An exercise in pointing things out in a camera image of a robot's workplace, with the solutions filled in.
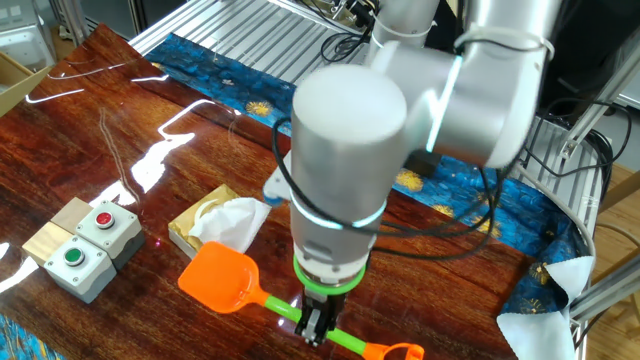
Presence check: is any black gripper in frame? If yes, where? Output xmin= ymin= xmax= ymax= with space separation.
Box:
xmin=293 ymin=287 xmax=347 ymax=348

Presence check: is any orange green toy shovel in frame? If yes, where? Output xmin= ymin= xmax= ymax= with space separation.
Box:
xmin=177 ymin=240 xmax=426 ymax=360

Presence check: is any white tissue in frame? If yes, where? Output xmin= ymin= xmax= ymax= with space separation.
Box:
xmin=188 ymin=197 xmax=273 ymax=255

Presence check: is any gold tissue box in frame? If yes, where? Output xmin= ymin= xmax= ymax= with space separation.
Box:
xmin=167 ymin=183 xmax=241 ymax=260

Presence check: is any blue starry painting cloth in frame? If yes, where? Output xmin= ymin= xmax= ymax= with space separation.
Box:
xmin=0 ymin=32 xmax=596 ymax=360

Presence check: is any light wooden block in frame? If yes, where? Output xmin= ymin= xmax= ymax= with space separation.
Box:
xmin=21 ymin=221 xmax=76 ymax=268
xmin=49 ymin=196 xmax=95 ymax=235

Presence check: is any cardboard box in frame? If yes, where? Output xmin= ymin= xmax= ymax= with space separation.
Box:
xmin=0 ymin=49 xmax=54 ymax=119

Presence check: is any silver metal cabinet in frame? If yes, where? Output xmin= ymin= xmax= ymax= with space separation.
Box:
xmin=0 ymin=0 xmax=57 ymax=71

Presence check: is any green flange ring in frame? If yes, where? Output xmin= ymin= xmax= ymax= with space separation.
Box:
xmin=293 ymin=254 xmax=367 ymax=297

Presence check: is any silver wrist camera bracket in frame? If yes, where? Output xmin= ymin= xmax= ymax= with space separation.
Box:
xmin=263 ymin=149 xmax=294 ymax=208

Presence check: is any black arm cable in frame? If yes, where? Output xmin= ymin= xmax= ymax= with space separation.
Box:
xmin=271 ymin=34 xmax=551 ymax=262

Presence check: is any red button switch box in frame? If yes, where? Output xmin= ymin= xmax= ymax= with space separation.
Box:
xmin=74 ymin=199 xmax=147 ymax=272

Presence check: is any green button switch box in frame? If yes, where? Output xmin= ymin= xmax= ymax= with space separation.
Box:
xmin=43 ymin=235 xmax=118 ymax=305

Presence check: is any grey thick cable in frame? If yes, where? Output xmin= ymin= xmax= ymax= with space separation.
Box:
xmin=514 ymin=164 xmax=599 ymax=261

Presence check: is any black cable bundle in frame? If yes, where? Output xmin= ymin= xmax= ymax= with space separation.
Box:
xmin=519 ymin=97 xmax=634 ymax=179

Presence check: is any slanted aluminium frame bar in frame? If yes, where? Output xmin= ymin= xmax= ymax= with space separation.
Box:
xmin=558 ymin=29 xmax=640 ymax=161

